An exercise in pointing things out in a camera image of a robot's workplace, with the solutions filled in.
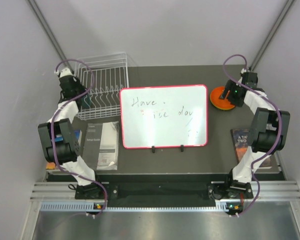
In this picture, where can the orange plate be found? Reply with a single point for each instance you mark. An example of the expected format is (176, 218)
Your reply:
(215, 94)

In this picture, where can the white wire dish rack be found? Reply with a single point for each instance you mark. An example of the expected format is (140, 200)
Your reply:
(111, 76)

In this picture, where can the grey setup guide booklet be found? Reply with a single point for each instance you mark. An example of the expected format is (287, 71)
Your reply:
(101, 146)

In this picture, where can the Tale of Two Cities book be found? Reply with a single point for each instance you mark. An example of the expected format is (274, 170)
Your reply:
(240, 141)

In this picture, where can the blue book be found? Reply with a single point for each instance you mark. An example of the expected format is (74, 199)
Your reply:
(78, 134)

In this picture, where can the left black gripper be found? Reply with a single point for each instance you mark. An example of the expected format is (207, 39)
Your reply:
(78, 84)

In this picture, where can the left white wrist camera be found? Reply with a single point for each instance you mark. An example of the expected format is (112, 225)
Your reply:
(64, 72)

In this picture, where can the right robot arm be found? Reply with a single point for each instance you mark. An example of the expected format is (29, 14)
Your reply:
(267, 133)

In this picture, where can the teal blue plate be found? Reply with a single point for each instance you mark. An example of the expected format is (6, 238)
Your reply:
(86, 101)

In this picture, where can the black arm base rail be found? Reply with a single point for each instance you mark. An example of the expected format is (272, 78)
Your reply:
(204, 186)

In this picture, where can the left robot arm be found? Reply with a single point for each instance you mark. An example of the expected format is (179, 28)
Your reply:
(65, 154)

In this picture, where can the red-framed whiteboard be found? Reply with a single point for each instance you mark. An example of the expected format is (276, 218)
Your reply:
(164, 116)

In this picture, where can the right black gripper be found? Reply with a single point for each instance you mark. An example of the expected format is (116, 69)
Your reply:
(230, 86)

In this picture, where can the lime green plate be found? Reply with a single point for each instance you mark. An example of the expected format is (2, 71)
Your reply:
(224, 105)

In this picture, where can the grey slotted cable duct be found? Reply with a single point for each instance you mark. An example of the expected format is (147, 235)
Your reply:
(80, 206)

